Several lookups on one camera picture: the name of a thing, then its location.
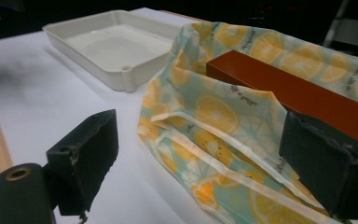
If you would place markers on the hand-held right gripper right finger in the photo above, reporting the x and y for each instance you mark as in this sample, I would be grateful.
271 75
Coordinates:
323 168

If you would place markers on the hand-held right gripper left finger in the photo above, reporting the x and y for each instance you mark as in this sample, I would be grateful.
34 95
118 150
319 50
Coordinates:
87 149

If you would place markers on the long orange-brown box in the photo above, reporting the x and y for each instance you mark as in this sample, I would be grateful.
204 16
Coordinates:
295 88

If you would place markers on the lemon print cloth bag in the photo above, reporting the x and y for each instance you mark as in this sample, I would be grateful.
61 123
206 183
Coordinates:
223 130

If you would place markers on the white plastic tray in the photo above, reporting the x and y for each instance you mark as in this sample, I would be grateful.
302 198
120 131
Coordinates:
115 46

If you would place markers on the grey metal stand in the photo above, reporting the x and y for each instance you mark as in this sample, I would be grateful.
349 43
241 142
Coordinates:
349 28

